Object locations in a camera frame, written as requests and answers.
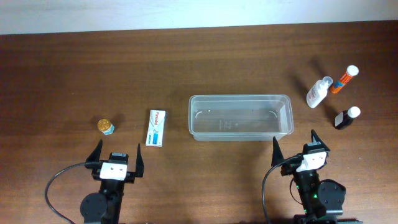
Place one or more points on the white spray bottle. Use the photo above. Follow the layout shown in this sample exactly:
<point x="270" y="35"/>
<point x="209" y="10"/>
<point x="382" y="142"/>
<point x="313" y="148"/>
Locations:
<point x="318" y="92"/>

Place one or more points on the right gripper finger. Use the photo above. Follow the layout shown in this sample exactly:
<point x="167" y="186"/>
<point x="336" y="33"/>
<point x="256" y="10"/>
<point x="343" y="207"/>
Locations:
<point x="277" y="156"/>
<point x="317" y="142"/>

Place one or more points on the dark bottle white cap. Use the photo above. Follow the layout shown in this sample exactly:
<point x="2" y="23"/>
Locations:
<point x="346" y="117"/>

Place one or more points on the clear plastic container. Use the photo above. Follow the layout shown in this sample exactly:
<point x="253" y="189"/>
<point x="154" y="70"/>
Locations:
<point x="240" y="117"/>

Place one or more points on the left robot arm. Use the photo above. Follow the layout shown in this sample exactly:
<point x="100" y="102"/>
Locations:
<point x="104" y="206"/>

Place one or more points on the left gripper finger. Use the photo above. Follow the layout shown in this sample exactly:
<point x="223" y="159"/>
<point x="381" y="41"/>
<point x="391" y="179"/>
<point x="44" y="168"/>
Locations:
<point x="139" y="172"/>
<point x="93" y="160"/>

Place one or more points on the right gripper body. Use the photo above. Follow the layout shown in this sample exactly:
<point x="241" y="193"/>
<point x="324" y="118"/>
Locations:
<point x="290" y="168"/>

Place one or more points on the orange tube white cap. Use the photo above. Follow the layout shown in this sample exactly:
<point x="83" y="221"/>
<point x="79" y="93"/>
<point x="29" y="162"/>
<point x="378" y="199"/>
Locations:
<point x="350" y="72"/>

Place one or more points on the white Panadol box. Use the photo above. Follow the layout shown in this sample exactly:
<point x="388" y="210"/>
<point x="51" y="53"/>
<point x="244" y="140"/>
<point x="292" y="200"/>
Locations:
<point x="155" y="130"/>

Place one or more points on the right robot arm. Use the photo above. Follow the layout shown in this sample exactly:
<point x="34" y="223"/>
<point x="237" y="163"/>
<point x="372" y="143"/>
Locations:
<point x="322" y="200"/>

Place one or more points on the small jar gold lid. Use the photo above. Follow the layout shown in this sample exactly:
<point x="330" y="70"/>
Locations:
<point x="105" y="126"/>

